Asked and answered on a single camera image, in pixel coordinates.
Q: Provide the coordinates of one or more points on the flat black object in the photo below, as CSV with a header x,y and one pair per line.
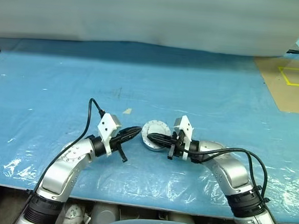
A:
x,y
294,51

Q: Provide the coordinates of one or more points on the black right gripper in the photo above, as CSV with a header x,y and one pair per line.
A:
x,y
177,147

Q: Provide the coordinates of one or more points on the beige tape piece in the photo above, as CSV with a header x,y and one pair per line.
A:
x,y
127,111

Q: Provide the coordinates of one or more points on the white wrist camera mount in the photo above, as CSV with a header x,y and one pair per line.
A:
x,y
187,125
107,125

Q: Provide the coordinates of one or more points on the brown cardboard board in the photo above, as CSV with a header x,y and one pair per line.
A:
x,y
272,82

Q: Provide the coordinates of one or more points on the round silver housing lid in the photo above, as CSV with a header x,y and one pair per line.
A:
x,y
156,128

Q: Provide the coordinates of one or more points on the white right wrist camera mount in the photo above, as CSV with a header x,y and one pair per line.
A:
x,y
187,125

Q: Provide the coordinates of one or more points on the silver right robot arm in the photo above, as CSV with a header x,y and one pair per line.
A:
x,y
232,171

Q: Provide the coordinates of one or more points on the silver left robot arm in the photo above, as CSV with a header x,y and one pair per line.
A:
x,y
61,167

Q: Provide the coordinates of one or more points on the white foam backdrop sheet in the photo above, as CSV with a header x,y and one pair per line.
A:
x,y
146,14

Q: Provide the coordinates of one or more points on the blue plastic table cover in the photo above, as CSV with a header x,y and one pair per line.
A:
x,y
192,81

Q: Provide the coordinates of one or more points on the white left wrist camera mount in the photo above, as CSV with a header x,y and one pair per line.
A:
x,y
107,125

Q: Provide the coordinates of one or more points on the grey rounded cylinder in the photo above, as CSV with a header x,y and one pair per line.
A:
x,y
181,218
105,212

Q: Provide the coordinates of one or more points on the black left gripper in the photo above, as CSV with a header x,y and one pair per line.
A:
x,y
116,143

